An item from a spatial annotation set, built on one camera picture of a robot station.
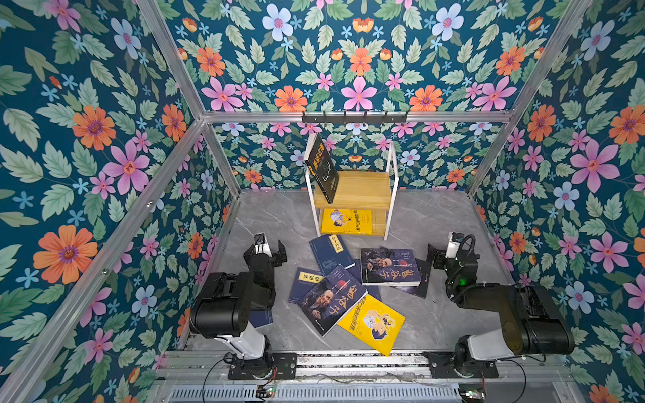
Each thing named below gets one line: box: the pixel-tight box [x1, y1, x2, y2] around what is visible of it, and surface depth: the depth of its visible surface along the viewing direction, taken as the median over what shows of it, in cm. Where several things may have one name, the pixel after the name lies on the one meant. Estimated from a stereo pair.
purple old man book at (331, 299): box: [298, 265, 368, 338], surface depth 85 cm
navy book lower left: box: [287, 266, 326, 304], surface depth 92 cm
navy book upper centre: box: [309, 234, 357, 277], surface depth 98 cm
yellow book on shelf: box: [320, 208, 374, 236], surface depth 106 cm
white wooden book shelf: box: [304, 141, 399, 241], surface depth 100 cm
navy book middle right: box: [345, 258, 382, 301], surface depth 91 cm
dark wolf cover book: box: [391, 258, 430, 299], surface depth 90 cm
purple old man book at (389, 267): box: [360, 247, 421, 287], surface depth 92 cm
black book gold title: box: [304, 132, 340, 205], surface depth 83 cm
